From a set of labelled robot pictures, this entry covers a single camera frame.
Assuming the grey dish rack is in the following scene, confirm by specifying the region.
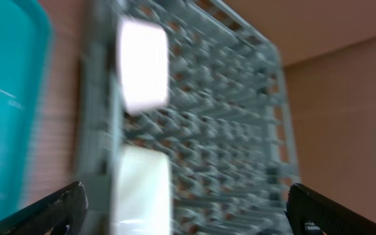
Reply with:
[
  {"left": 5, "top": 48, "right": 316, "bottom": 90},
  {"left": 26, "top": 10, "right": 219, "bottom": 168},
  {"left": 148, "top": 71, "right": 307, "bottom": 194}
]
[{"left": 76, "top": 1, "right": 299, "bottom": 234}]

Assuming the white bowl with rice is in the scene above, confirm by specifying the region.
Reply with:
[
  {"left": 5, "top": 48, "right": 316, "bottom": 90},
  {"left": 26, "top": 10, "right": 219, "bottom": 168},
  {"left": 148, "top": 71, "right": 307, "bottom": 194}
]
[{"left": 109, "top": 145, "right": 172, "bottom": 235}]

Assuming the pink bowl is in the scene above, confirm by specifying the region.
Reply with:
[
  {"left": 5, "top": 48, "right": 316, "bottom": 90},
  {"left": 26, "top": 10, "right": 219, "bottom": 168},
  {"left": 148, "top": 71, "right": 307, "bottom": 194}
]
[{"left": 116, "top": 16, "right": 169, "bottom": 115}]

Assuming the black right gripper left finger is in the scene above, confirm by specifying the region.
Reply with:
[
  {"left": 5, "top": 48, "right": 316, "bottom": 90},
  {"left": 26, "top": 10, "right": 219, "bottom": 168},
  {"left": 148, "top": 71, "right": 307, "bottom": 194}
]
[{"left": 0, "top": 181, "right": 88, "bottom": 235}]

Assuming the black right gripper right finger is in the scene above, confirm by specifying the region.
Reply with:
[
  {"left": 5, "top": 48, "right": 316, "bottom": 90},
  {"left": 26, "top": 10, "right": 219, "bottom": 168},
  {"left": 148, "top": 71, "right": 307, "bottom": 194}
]
[{"left": 285, "top": 183, "right": 376, "bottom": 235}]

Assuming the teal plastic tray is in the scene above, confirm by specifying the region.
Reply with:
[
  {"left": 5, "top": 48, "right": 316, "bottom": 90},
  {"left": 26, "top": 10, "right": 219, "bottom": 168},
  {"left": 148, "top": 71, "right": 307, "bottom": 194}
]
[{"left": 0, "top": 0, "right": 52, "bottom": 220}]

